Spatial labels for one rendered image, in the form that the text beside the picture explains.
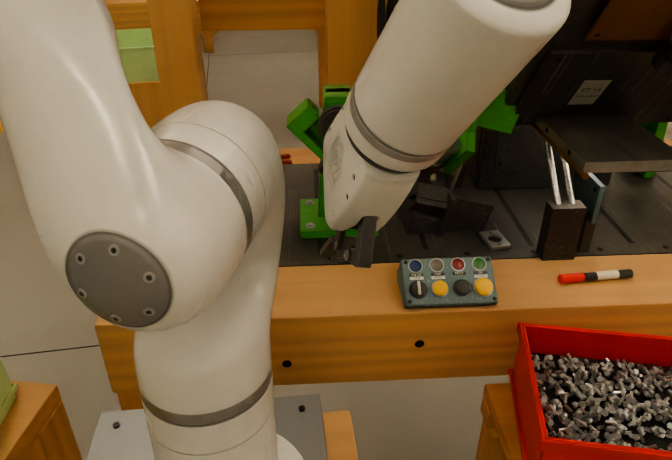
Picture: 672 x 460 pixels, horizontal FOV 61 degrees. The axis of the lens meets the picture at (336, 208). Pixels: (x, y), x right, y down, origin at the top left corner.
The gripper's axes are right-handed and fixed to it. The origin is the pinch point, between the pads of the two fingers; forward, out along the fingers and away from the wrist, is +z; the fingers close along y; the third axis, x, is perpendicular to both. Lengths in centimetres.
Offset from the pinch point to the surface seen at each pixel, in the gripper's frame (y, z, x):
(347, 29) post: -65, 44, 18
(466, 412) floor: 9, 126, 81
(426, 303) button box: 0.7, 30.8, 24.1
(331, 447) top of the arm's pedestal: 21.3, 28.2, 7.0
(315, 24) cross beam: -72, 52, 13
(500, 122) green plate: -31, 24, 39
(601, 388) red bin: 15.1, 18.2, 43.0
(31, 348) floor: -19, 186, -61
